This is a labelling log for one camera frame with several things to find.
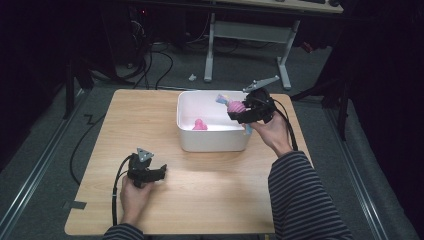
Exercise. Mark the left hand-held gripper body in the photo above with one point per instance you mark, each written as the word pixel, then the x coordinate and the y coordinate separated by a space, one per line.
pixel 139 171

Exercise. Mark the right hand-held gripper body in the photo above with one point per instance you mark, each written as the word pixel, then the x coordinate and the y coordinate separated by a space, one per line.
pixel 261 106

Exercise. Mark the white plastic bin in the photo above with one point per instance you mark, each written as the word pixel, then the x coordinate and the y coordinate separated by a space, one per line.
pixel 213 140

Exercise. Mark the pink bone toy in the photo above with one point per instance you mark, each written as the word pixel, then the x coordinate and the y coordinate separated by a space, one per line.
pixel 200 125

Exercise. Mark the person's right hand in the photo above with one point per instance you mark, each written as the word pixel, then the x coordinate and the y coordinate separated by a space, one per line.
pixel 275 133

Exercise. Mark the person's left hand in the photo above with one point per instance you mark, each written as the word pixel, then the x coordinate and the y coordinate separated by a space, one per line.
pixel 135 203

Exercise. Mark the white paper scrap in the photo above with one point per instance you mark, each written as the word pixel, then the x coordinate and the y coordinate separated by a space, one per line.
pixel 192 77

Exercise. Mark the grey tape piece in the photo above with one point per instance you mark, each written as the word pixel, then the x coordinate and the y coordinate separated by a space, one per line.
pixel 75 205

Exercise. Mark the desk with white legs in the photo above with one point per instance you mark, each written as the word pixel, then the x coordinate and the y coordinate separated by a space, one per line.
pixel 250 31

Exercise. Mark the small red object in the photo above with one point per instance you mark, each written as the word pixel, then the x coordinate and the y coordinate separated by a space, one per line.
pixel 307 47

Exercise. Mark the black metal stand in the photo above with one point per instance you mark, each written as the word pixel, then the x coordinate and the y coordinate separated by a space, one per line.
pixel 69 90
pixel 341 110

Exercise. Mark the metal floor rail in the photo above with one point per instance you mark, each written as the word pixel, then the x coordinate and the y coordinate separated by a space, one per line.
pixel 36 163
pixel 358 173

